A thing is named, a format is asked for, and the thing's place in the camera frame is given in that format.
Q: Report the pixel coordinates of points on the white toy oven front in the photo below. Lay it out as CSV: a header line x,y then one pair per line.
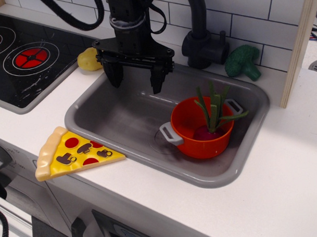
x,y
76,208

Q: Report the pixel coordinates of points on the grey oven knob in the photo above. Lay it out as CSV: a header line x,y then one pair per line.
x,y
5,158

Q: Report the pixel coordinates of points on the grey plastic sink basin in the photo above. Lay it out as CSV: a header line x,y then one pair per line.
x,y
127,119

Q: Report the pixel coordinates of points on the light wooden side panel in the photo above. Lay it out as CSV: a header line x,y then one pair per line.
x,y
298,54

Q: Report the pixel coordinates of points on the toy pizza slice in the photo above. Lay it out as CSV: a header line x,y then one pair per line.
x,y
65,153

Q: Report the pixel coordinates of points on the green toy broccoli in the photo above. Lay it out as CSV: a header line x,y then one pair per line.
x,y
241,61

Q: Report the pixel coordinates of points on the dark grey toy faucet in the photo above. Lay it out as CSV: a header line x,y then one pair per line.
x,y
198,45

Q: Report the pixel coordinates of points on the yellow toy potato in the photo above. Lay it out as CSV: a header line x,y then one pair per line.
x,y
87,60

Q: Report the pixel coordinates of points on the purple toy beet green leaves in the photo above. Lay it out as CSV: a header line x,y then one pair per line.
x,y
214,116

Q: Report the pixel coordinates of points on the orange toy pot grey handles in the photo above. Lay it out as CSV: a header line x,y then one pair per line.
x,y
187,130

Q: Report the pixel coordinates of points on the black toy stove top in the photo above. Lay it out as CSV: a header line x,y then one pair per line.
x,y
34,60

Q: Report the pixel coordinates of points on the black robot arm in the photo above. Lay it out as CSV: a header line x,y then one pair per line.
x,y
130,10

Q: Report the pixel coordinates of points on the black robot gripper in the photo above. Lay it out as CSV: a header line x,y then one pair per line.
x,y
134,46

